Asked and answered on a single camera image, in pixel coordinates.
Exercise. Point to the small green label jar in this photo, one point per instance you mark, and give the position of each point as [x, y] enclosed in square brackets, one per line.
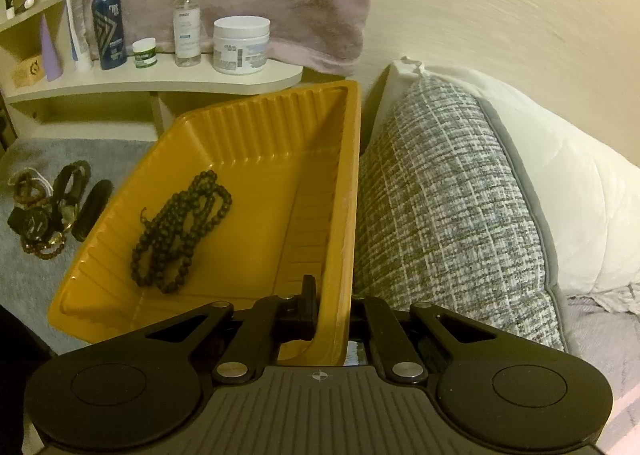
[145, 55]

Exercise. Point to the light bed sheet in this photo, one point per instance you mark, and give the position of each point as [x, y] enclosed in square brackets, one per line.
[600, 360]

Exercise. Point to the grey woven pillow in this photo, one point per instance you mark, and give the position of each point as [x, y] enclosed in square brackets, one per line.
[440, 195]

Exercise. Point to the white quilted pillow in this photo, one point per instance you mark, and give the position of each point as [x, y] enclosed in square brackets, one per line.
[575, 175]

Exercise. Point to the dark blue spray bottle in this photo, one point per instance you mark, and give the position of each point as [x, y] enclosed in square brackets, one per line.
[108, 30]

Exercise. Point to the small wooden box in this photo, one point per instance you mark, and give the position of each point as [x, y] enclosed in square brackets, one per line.
[25, 72]

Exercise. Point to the small white capped stick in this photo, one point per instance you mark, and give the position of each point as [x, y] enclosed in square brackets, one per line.
[26, 4]

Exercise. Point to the white squeeze tube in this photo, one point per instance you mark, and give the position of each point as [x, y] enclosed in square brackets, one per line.
[79, 30]

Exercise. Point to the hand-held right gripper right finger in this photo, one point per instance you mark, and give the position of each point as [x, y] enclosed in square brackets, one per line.
[375, 325]

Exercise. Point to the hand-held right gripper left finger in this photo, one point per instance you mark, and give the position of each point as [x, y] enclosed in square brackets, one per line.
[306, 315]

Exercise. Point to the clear spray bottle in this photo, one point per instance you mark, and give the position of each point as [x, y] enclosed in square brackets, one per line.
[187, 30]

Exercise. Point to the black wristwatch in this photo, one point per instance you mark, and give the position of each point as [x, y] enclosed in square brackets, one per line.
[34, 224]

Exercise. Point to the yellow plastic tray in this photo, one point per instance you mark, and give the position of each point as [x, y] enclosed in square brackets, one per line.
[250, 160]

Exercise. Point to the cream shelf unit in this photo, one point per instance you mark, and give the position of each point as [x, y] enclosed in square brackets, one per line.
[175, 82]

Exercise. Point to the black oblong case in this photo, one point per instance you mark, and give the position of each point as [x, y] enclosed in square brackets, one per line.
[92, 210]

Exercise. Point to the purple cone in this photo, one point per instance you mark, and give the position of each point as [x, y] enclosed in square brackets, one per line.
[51, 60]

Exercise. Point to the white cream jar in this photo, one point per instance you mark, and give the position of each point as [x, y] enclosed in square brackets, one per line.
[240, 47]

